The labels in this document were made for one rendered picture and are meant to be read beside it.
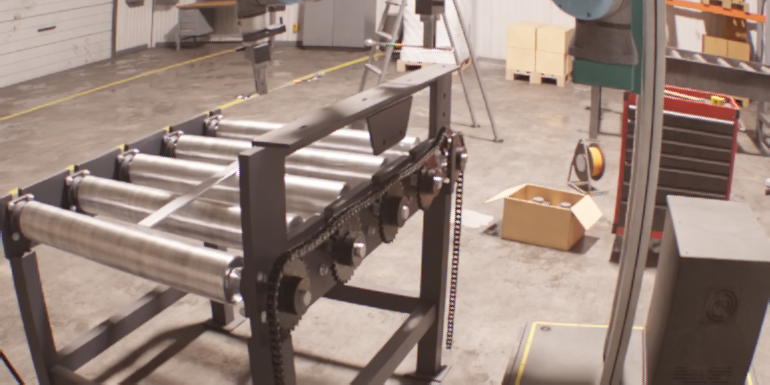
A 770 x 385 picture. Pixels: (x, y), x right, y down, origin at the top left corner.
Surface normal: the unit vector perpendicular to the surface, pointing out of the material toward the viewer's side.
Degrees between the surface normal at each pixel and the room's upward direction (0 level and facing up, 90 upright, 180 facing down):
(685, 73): 90
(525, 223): 90
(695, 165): 90
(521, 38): 90
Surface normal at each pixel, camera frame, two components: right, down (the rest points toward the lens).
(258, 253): 0.94, 0.11
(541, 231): -0.53, 0.22
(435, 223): -0.33, 0.25
